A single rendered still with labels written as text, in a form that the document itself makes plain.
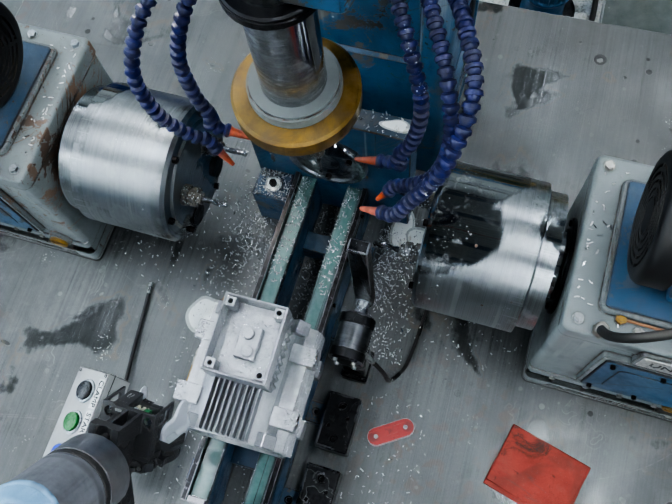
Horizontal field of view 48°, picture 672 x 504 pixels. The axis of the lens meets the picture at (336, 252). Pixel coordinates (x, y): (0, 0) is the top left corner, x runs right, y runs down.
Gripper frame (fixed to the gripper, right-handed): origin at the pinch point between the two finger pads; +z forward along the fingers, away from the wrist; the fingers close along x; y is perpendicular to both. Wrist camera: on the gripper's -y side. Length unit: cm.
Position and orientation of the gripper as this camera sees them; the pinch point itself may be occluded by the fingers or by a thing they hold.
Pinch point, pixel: (168, 420)
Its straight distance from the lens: 108.7
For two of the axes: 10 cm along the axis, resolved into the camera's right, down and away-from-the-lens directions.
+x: -9.5, -2.6, 1.7
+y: 2.2, -9.5, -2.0
